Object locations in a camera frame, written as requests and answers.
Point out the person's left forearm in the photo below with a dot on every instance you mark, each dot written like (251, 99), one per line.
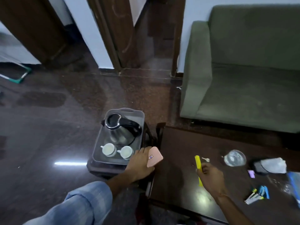
(77, 202)

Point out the small purple eraser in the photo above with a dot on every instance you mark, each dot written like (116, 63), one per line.
(251, 173)

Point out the dark wooden cabinet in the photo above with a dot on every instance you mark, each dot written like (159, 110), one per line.
(35, 28)

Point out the white teacup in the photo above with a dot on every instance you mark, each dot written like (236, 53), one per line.
(108, 149)
(126, 152)

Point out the wooden door frame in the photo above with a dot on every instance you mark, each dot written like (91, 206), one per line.
(178, 37)

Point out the wooden door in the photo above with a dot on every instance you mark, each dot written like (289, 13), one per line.
(117, 32)

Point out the person's left fingers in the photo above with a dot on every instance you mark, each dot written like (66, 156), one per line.
(143, 152)

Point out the dark wooden coffee table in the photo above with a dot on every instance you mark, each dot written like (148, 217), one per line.
(225, 175)

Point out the person's right forearm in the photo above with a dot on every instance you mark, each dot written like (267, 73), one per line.
(230, 211)

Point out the small dark side table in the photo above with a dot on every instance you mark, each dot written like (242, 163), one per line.
(121, 161)

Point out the person's right fingers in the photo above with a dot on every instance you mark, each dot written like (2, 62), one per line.
(203, 169)

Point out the yellow ruler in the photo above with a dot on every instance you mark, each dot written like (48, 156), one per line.
(198, 164)

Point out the person's right hand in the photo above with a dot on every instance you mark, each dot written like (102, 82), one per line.
(212, 179)

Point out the blue clip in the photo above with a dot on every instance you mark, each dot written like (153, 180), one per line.
(264, 192)

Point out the grey plastic tray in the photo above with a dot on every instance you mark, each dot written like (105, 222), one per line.
(117, 137)

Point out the person's left hand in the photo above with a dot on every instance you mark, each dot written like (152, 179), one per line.
(139, 165)

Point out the steel electric kettle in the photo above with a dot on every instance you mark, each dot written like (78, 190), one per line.
(122, 130)

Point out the green framed drying rack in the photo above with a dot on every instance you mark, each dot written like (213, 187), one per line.
(17, 72)

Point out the green sofa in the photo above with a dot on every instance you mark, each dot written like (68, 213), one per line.
(243, 67)

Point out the pink power bank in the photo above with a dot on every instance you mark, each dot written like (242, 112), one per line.
(154, 157)

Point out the small white key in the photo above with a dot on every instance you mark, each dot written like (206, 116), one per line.
(206, 159)

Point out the white crumpled cloth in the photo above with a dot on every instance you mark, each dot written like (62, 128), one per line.
(274, 165)

